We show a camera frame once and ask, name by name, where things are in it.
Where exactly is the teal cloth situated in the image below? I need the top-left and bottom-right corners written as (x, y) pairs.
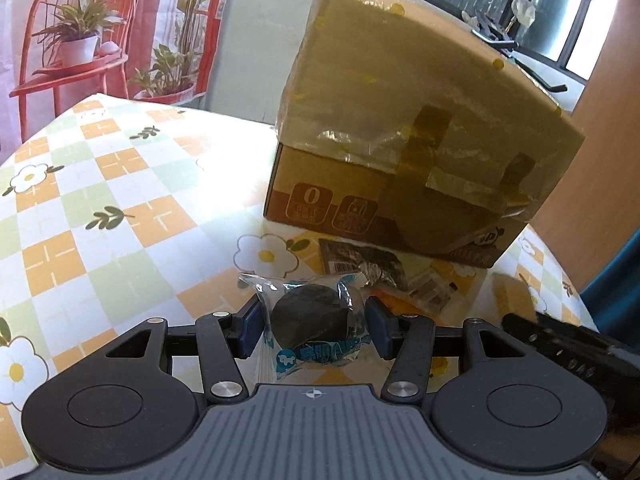
top-left (579, 229), bottom-right (640, 332)

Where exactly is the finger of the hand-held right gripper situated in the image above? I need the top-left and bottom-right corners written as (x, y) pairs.
top-left (501, 311), bottom-right (567, 357)

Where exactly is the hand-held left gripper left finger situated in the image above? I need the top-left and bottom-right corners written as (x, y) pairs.
top-left (104, 292), bottom-right (269, 404)

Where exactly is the printed room backdrop poster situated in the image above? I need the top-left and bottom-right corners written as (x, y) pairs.
top-left (0, 0), bottom-right (237, 147)

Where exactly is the clear orange snack packet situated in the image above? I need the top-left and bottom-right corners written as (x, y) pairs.
top-left (372, 264), bottom-right (462, 317)

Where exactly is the black exercise bike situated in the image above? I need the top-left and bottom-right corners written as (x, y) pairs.
top-left (462, 7), bottom-right (569, 97)

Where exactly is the wooden board panel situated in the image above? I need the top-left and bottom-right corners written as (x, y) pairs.
top-left (529, 0), bottom-right (640, 297)

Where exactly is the clear packet with black snack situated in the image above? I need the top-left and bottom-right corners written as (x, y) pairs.
top-left (237, 270), bottom-right (375, 382)

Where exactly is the checked floral tablecloth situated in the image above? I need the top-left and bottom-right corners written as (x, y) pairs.
top-left (0, 92), bottom-right (601, 480)

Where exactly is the white bag on bike handlebar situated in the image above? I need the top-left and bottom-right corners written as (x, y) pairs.
top-left (509, 0), bottom-right (535, 29)

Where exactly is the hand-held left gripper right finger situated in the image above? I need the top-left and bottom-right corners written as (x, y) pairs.
top-left (364, 297), bottom-right (527, 404)

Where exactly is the dark foil snack packet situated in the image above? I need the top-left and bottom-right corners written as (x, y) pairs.
top-left (317, 238), bottom-right (407, 292)

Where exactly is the brown cardboard box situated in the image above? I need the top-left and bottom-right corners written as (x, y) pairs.
top-left (263, 0), bottom-right (587, 268)

